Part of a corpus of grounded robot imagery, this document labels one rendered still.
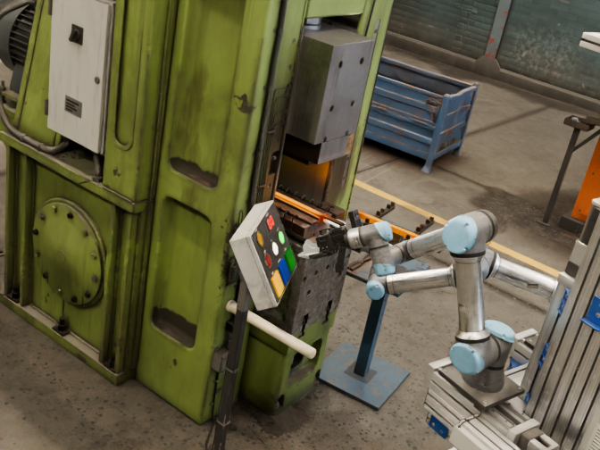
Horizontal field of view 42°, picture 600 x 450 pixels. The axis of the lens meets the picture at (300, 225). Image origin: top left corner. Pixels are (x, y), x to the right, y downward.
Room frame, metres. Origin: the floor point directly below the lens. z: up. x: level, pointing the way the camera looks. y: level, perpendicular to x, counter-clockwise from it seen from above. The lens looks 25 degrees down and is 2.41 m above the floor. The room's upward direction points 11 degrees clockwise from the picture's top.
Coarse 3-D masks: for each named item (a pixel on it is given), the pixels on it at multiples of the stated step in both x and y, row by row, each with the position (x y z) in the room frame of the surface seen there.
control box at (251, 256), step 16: (256, 208) 2.67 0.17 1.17; (272, 208) 2.68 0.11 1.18; (256, 224) 2.49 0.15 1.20; (240, 240) 2.39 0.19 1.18; (256, 240) 2.42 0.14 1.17; (272, 240) 2.56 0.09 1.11; (240, 256) 2.39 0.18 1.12; (256, 256) 2.38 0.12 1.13; (272, 256) 2.50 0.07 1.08; (256, 272) 2.38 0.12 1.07; (272, 272) 2.44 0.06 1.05; (256, 288) 2.38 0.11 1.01; (272, 288) 2.39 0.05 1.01; (256, 304) 2.38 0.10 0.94; (272, 304) 2.37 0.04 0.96
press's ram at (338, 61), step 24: (312, 48) 3.00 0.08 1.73; (336, 48) 2.96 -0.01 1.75; (360, 48) 3.11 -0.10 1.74; (312, 72) 2.98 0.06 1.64; (336, 72) 2.99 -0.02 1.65; (360, 72) 3.14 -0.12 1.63; (312, 96) 2.97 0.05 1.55; (336, 96) 3.02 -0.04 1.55; (360, 96) 3.18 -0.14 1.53; (288, 120) 3.02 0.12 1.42; (312, 120) 2.96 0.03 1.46; (336, 120) 3.05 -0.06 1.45; (312, 144) 2.95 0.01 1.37
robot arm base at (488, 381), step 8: (488, 368) 2.32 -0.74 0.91; (496, 368) 2.32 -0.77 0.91; (464, 376) 2.35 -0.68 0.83; (472, 376) 2.33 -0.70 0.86; (480, 376) 2.32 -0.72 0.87; (488, 376) 2.32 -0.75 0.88; (496, 376) 2.32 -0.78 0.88; (472, 384) 2.32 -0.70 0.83; (480, 384) 2.31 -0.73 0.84; (488, 384) 2.31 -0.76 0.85; (496, 384) 2.32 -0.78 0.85; (488, 392) 2.30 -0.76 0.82
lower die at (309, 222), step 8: (280, 192) 3.29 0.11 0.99; (280, 200) 3.18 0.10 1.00; (296, 200) 3.23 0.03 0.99; (288, 208) 3.14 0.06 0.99; (296, 208) 3.14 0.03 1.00; (312, 208) 3.18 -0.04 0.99; (280, 216) 3.06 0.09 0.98; (288, 216) 3.08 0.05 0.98; (304, 216) 3.09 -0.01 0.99; (312, 216) 3.09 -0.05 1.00; (288, 224) 3.03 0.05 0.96; (296, 224) 3.01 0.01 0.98; (304, 224) 3.03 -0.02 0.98; (312, 224) 3.04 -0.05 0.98; (320, 224) 3.09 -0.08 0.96; (296, 232) 3.01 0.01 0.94; (304, 232) 3.00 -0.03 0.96; (312, 232) 3.05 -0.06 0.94
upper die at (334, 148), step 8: (288, 136) 3.08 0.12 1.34; (344, 136) 3.13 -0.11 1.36; (288, 144) 3.07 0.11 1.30; (296, 144) 3.05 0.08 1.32; (304, 144) 3.03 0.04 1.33; (320, 144) 2.99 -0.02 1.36; (328, 144) 3.03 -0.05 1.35; (336, 144) 3.08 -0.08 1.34; (344, 144) 3.14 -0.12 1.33; (288, 152) 3.07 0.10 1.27; (296, 152) 3.05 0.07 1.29; (304, 152) 3.03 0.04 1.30; (312, 152) 3.01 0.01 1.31; (320, 152) 2.99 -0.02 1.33; (328, 152) 3.04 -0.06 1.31; (336, 152) 3.10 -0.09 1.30; (344, 152) 3.15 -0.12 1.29; (312, 160) 3.00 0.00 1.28; (320, 160) 3.00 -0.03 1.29; (328, 160) 3.05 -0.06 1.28
